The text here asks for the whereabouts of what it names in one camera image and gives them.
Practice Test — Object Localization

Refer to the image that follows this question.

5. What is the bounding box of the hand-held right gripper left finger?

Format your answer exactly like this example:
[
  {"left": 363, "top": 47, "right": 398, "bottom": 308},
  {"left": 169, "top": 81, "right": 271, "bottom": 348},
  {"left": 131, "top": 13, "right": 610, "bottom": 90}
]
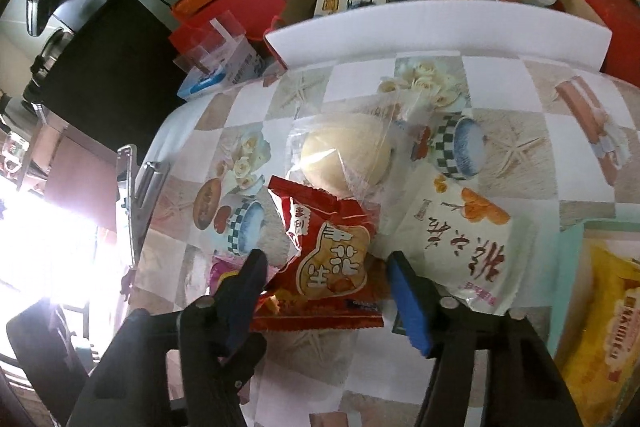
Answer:
[{"left": 65, "top": 249, "right": 268, "bottom": 427}]

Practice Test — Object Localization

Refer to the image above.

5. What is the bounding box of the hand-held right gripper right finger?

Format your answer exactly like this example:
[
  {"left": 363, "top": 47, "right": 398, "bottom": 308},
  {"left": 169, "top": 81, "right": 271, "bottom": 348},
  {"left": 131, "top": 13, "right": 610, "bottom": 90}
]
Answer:
[{"left": 385, "top": 251, "right": 586, "bottom": 427}]

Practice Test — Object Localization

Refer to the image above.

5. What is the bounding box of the red peanut packet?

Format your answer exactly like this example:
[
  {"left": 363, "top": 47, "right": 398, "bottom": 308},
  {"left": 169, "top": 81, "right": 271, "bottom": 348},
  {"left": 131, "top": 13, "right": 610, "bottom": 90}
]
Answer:
[{"left": 249, "top": 176, "right": 385, "bottom": 334}]

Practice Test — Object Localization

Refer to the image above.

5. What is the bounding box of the teal tray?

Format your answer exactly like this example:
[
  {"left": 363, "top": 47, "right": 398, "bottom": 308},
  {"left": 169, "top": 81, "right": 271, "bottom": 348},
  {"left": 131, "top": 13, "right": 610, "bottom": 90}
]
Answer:
[{"left": 547, "top": 218, "right": 640, "bottom": 427}]

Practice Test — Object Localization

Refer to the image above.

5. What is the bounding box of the yellow snack packet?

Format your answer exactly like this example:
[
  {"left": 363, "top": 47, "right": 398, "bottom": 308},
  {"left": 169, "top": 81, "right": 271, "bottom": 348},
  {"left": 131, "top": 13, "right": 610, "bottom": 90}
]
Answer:
[{"left": 554, "top": 241, "right": 640, "bottom": 427}]

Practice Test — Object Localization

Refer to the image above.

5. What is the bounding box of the pink snack packet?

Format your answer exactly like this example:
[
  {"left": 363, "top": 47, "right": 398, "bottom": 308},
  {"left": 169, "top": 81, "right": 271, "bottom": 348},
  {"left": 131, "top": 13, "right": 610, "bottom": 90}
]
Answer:
[{"left": 209, "top": 256, "right": 238, "bottom": 290}]

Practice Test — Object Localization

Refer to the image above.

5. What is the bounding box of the white snack packet orange print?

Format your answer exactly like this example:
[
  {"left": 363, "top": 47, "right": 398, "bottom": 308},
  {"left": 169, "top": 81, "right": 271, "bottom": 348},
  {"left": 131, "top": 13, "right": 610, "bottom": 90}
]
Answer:
[{"left": 376, "top": 166, "right": 517, "bottom": 314}]

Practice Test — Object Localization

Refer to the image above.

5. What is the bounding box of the bun in clear bag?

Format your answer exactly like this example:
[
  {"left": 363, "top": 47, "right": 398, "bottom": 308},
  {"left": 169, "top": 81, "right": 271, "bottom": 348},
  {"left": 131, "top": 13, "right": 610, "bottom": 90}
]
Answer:
[{"left": 286, "top": 93, "right": 437, "bottom": 208}]

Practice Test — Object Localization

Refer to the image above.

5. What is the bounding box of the silver metal bar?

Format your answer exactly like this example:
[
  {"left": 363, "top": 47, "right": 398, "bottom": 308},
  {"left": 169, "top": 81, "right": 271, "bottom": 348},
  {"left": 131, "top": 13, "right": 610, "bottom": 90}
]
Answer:
[{"left": 116, "top": 143, "right": 163, "bottom": 269}]

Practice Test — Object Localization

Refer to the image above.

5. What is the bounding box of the printed checkered tablecloth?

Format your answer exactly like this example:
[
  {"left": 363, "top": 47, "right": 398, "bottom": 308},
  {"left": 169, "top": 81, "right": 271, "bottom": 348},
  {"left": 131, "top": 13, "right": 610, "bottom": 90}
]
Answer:
[{"left": 129, "top": 48, "right": 640, "bottom": 427}]

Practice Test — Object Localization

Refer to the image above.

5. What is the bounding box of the black chair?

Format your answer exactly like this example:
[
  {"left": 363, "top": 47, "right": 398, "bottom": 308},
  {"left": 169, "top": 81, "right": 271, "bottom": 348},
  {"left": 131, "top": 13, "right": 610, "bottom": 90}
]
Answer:
[{"left": 5, "top": 301, "right": 92, "bottom": 409}]

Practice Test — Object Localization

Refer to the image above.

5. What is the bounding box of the clear plastic box blue lid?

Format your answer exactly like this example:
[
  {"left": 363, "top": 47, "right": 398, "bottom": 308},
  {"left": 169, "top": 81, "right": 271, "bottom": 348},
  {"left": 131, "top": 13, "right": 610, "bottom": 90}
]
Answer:
[{"left": 176, "top": 11, "right": 267, "bottom": 102}]

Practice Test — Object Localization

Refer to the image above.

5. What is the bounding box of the white foam board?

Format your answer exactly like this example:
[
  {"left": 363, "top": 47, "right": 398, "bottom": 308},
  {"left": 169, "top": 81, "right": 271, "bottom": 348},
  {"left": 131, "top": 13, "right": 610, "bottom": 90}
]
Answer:
[{"left": 263, "top": 1, "right": 614, "bottom": 72}]

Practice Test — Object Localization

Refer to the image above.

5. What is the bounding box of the black cabinet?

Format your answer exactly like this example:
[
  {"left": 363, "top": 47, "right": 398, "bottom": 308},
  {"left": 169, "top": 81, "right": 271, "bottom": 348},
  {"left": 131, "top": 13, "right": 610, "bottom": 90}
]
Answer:
[{"left": 24, "top": 0, "right": 187, "bottom": 148}]

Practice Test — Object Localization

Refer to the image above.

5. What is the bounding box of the red flat box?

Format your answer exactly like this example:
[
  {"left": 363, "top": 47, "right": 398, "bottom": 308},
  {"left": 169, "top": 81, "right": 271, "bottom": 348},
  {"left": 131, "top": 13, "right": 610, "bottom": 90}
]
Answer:
[{"left": 534, "top": 0, "right": 640, "bottom": 75}]

